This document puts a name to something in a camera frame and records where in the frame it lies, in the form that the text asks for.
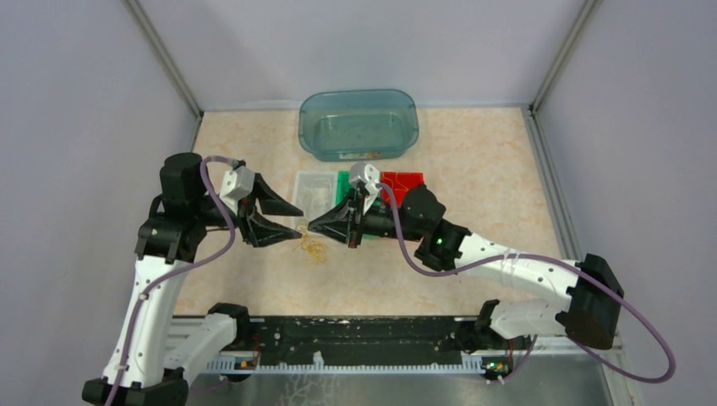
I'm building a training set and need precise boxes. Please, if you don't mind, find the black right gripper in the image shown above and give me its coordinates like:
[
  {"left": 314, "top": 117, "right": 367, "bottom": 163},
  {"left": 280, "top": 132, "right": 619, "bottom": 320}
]
[{"left": 309, "top": 188, "right": 424, "bottom": 249}]

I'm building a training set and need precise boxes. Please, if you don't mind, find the aluminium frame rail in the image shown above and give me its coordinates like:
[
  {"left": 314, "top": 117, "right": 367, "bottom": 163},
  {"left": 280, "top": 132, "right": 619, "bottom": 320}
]
[
  {"left": 122, "top": 0, "right": 204, "bottom": 151},
  {"left": 522, "top": 105, "right": 643, "bottom": 405}
]

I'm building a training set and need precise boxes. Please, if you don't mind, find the red plastic bin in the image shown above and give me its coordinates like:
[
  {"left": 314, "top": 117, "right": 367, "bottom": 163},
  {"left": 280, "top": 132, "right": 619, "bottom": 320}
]
[{"left": 380, "top": 171, "right": 424, "bottom": 206}]

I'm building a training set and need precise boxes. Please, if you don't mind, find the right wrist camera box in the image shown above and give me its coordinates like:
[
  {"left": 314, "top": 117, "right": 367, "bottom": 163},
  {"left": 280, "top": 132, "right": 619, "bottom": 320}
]
[{"left": 349, "top": 162, "right": 380, "bottom": 215}]

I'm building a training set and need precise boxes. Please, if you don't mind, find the aluminium frame rail right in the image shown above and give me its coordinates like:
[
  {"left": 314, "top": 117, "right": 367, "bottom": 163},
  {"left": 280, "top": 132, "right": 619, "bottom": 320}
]
[{"left": 522, "top": 105, "right": 643, "bottom": 405}]

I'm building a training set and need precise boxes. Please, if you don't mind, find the teal transparent plastic tub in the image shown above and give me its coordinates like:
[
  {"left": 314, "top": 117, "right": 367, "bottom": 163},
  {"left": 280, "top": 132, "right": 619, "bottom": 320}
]
[{"left": 298, "top": 89, "right": 419, "bottom": 162}]

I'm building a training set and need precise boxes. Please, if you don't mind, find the cable bundle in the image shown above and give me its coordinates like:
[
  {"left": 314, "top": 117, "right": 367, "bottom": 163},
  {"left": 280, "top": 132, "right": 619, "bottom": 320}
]
[{"left": 295, "top": 226, "right": 330, "bottom": 266}]

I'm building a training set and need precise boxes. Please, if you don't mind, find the aluminium frame rail left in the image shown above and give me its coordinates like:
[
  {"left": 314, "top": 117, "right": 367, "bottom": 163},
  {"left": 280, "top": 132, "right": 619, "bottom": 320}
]
[{"left": 122, "top": 0, "right": 204, "bottom": 151}]

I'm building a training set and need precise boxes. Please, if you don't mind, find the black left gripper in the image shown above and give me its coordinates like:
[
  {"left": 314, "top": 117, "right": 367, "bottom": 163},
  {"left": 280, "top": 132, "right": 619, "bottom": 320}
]
[{"left": 193, "top": 173, "right": 304, "bottom": 248}]

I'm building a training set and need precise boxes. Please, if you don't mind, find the green plastic bin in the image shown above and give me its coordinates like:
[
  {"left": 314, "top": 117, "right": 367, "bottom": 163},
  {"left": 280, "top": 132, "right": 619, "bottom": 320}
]
[{"left": 335, "top": 171, "right": 356, "bottom": 206}]

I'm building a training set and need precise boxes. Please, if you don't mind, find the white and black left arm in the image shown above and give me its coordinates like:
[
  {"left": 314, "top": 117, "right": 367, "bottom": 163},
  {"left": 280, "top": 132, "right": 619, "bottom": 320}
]
[{"left": 81, "top": 152, "right": 302, "bottom": 405}]

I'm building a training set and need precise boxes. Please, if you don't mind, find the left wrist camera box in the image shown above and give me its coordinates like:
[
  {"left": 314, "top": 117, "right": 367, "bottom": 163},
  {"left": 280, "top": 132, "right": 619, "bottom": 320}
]
[{"left": 218, "top": 166, "right": 256, "bottom": 215}]

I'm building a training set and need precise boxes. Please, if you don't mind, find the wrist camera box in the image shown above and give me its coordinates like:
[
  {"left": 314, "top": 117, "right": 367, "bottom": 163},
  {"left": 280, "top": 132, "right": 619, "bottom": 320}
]
[
  {"left": 349, "top": 162, "right": 380, "bottom": 215},
  {"left": 218, "top": 166, "right": 256, "bottom": 215}
]

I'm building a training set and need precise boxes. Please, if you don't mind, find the white plastic bin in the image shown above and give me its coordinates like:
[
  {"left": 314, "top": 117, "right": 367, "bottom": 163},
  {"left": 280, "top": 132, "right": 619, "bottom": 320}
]
[{"left": 292, "top": 171, "right": 338, "bottom": 228}]

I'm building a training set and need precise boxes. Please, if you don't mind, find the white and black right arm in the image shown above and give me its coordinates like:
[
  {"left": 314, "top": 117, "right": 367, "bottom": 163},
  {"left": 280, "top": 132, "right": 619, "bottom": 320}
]
[{"left": 308, "top": 184, "right": 624, "bottom": 350}]

